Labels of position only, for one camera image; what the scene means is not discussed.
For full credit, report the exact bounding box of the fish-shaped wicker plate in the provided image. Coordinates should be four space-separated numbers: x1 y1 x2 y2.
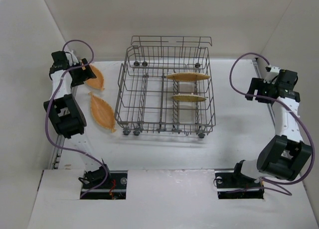
85 64 105 91
88 92 116 133

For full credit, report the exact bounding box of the square orange wicker plate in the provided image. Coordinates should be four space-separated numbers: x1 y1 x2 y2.
166 72 210 82

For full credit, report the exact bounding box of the round yellow-green wicker plate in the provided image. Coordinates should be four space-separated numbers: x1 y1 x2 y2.
172 94 206 102

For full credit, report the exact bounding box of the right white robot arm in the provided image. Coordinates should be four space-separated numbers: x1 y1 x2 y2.
234 66 313 185

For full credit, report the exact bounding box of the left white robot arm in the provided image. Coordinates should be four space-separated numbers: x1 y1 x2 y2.
43 51 110 188

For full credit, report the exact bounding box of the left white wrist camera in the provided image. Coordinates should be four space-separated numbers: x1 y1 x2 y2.
65 50 82 67

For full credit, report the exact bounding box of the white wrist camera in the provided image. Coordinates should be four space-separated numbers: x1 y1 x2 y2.
65 50 82 67
264 65 281 84

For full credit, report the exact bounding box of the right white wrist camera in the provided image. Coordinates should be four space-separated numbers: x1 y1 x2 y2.
264 65 281 84

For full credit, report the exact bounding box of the grey wire dish rack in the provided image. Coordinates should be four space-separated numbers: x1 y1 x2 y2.
115 35 216 138

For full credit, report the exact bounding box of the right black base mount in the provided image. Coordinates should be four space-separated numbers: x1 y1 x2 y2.
213 170 264 200

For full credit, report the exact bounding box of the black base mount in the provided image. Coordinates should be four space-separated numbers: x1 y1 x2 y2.
80 171 128 200
213 170 264 200

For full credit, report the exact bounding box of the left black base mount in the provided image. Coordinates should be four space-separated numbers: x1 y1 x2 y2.
80 171 128 200

